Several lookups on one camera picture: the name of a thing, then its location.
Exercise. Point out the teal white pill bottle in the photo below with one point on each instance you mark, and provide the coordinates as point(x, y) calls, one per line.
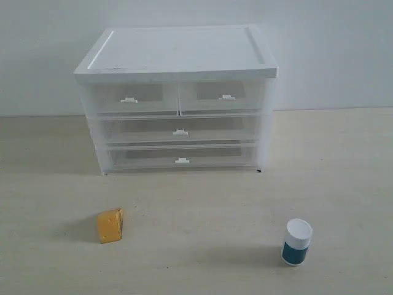
point(297, 239)

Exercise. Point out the white plastic drawer cabinet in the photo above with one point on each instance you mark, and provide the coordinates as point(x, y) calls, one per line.
point(176, 55)

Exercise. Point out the bottom wide clear drawer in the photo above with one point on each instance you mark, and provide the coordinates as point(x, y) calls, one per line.
point(191, 155)

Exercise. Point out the yellow cheese wedge toy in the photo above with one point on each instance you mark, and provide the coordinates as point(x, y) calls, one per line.
point(109, 225)

